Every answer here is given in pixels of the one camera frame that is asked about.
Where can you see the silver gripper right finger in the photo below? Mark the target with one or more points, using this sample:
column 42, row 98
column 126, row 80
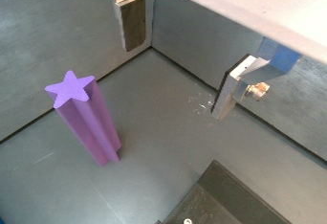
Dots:
column 244, row 79

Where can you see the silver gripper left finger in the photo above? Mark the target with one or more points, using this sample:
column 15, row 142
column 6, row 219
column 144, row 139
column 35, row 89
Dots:
column 131, row 17

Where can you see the purple star-shaped peg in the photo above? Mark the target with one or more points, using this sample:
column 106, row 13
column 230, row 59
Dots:
column 79, row 103

